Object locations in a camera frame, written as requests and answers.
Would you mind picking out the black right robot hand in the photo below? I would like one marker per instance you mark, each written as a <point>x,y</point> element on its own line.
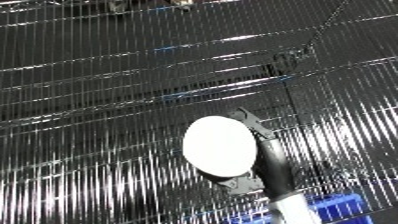
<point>275,166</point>

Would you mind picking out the paper cup with green band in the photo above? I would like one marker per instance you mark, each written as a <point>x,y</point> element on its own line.
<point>219,146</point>

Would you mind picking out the pale right robot arm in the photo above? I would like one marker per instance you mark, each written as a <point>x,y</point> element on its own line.
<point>293,211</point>

